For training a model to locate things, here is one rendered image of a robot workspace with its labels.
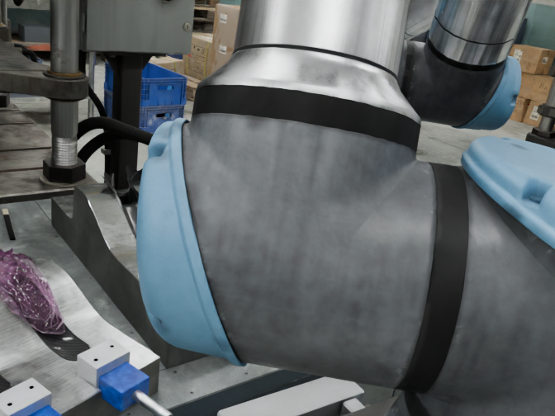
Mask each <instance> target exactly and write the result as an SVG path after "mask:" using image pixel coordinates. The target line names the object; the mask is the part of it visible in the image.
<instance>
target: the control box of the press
mask: <svg viewBox="0 0 555 416"><path fill-rule="evenodd" d="M194 6H195V0H79V57H78V70H79V71H81V72H82V73H85V74H86V58H87V52H102V53H103V55H104V57H105V58H106V60H107V62H108V63H109V64H110V66H111V68H112V70H113V93H112V119H114V120H117V121H120V122H123V123H125V124H127V125H131V126H134V127H135V128H138V129H139V128H140V96H141V79H142V70H143V69H144V68H145V66H146V64H147V63H148V62H149V60H150V59H151V58H152V56H155V58H157V59H160V57H166V54H191V47H192V27H193V16H194ZM88 95H89V97H90V98H91V99H92V101H93V103H94V104H95V106H96V108H97V109H98V112H99V114H100V116H105V117H107V113H106V111H105V108H104V106H103V104H102V103H101V101H100V99H99V98H98V97H97V95H96V93H95V92H94V91H93V90H92V88H91V87H90V85H89V84H88ZM138 144H139V142H137V141H134V140H128V139H121V140H115V141H112V142H110V143H108V144H104V146H105V148H101V153H102V154H104V155H105V169H104V172H105V173H107V174H108V175H109V176H110V177H111V175H112V174H114V188H115V190H120V189H128V188H129V183H128V180H127V175H126V166H127V165H129V166H131V167H132V168H133V169H134V170H136V171H137V161H138Z"/></svg>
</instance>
